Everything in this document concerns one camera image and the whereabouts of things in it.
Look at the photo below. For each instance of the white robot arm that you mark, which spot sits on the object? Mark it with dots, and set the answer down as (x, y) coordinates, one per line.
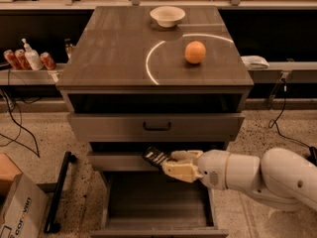
(280, 178)

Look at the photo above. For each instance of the red soda can middle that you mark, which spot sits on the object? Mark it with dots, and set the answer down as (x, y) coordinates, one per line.
(21, 58)

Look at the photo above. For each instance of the cardboard box with print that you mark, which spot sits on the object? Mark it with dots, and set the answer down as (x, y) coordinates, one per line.
(23, 203)

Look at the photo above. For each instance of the red soda can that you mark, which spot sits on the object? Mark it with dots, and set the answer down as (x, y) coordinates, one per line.
(48, 61)
(9, 56)
(21, 58)

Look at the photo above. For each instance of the black rxbar chocolate bar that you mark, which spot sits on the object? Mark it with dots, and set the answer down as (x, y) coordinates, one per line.
(155, 157)

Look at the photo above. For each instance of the small glass bottle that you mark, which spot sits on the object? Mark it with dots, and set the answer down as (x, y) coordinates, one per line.
(69, 47)

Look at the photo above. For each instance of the middle drawer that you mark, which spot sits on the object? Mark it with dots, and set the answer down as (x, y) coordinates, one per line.
(123, 162)

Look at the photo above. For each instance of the orange fruit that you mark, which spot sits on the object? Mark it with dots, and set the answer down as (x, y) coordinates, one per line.
(195, 52)

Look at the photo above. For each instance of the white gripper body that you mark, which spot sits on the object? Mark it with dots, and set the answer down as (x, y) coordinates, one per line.
(213, 169)

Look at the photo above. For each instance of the white ceramic bowl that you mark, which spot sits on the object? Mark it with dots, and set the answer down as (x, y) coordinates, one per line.
(167, 16)

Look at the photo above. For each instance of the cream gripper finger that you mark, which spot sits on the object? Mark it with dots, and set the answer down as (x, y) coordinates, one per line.
(191, 155)
(182, 171)

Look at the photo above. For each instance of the white folded cloth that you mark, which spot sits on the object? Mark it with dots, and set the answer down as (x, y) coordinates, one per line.
(255, 62)

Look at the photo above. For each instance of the open bottom drawer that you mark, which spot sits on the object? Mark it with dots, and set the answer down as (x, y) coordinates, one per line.
(152, 205)

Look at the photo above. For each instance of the white pump bottle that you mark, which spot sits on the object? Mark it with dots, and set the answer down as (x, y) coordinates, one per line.
(32, 56)

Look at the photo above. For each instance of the black metal bar stand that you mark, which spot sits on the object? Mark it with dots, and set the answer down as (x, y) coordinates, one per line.
(51, 225)

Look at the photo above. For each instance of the grey drawer cabinet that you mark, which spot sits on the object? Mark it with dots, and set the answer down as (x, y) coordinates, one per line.
(126, 63)

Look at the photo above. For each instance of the red soda can right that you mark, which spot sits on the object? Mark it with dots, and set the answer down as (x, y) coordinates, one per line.
(48, 61)

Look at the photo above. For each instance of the top drawer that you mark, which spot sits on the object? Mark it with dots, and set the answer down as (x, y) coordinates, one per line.
(156, 127)

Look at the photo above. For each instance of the red soda can left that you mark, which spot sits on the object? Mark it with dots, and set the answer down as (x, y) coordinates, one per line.
(9, 56)

